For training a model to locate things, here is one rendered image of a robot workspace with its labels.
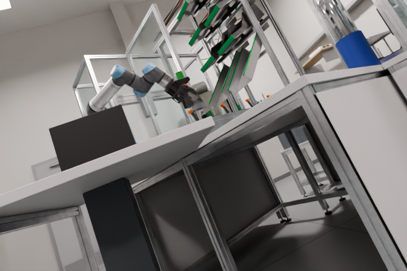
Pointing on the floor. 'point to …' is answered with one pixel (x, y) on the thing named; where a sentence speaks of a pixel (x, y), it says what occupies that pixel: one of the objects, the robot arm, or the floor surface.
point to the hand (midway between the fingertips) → (198, 101)
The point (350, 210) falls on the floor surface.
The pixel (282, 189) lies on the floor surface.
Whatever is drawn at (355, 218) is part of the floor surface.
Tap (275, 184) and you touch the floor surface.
